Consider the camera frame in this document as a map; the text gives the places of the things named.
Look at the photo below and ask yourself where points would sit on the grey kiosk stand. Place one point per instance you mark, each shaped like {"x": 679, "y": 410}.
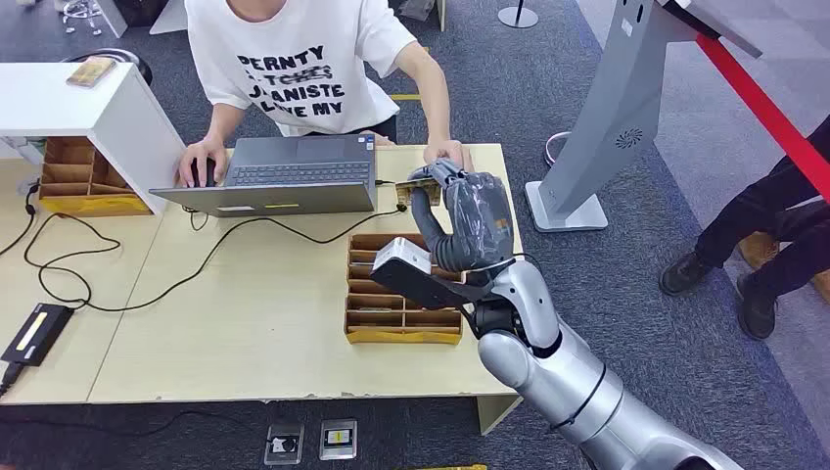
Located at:
{"x": 609, "y": 117}

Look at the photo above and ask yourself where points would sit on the person's right forearm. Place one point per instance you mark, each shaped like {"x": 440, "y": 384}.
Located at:
{"x": 224, "y": 123}

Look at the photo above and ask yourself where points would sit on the yellow patterned ID card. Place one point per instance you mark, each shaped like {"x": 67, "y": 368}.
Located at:
{"x": 415, "y": 192}

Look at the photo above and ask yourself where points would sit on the chrome chair base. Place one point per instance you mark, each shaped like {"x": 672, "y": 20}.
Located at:
{"x": 81, "y": 10}

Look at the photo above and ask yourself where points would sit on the black computer mouse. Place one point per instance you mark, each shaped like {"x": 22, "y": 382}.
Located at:
{"x": 209, "y": 174}

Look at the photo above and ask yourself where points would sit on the round stanchion base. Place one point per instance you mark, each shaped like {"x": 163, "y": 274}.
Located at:
{"x": 517, "y": 17}

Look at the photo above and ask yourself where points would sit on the black shoe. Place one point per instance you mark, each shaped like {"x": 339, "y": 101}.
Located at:
{"x": 681, "y": 274}
{"x": 755, "y": 311}

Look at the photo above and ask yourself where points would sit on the bystander person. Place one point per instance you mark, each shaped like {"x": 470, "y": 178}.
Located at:
{"x": 765, "y": 207}

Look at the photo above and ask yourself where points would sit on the black box yellow label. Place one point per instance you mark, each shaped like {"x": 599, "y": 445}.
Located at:
{"x": 39, "y": 334}

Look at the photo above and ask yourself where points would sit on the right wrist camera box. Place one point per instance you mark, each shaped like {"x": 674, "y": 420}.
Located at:
{"x": 402, "y": 256}

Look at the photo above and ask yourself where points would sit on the white floor panel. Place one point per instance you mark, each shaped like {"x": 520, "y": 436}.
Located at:
{"x": 170, "y": 19}

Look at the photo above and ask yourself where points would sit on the grey laptop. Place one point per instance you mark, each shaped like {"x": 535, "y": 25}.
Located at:
{"x": 298, "y": 198}

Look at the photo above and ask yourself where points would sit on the red barrier belt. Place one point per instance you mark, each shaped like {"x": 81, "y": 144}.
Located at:
{"x": 765, "y": 113}

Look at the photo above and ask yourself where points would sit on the floor socket plate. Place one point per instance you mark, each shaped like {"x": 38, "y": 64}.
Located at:
{"x": 338, "y": 440}

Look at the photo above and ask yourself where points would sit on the person's right hand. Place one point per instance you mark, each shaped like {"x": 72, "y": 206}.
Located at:
{"x": 204, "y": 148}

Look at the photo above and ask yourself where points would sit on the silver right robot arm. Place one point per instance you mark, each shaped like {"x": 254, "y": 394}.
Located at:
{"x": 570, "y": 383}

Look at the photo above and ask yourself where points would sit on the white shelf box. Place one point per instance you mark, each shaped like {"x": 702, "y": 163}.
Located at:
{"x": 129, "y": 123}

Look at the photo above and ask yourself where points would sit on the floor socket with plug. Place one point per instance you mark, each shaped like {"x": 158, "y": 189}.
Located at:
{"x": 284, "y": 444}

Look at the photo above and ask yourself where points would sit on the tan boot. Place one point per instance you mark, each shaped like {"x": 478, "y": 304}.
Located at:
{"x": 823, "y": 285}
{"x": 759, "y": 250}

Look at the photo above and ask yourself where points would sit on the room key card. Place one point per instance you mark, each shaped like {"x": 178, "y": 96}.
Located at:
{"x": 373, "y": 310}
{"x": 360, "y": 264}

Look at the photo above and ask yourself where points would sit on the person's left hand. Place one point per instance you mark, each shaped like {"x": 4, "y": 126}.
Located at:
{"x": 447, "y": 150}

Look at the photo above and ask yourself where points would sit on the person's left forearm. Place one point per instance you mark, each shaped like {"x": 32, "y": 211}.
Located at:
{"x": 438, "y": 110}

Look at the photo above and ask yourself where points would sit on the wooden card organizer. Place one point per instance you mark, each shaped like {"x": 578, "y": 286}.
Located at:
{"x": 71, "y": 175}
{"x": 376, "y": 318}

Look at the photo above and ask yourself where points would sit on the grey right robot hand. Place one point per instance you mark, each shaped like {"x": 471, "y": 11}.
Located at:
{"x": 476, "y": 220}

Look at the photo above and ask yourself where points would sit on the black round stool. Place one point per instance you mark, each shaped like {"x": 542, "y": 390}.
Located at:
{"x": 133, "y": 65}

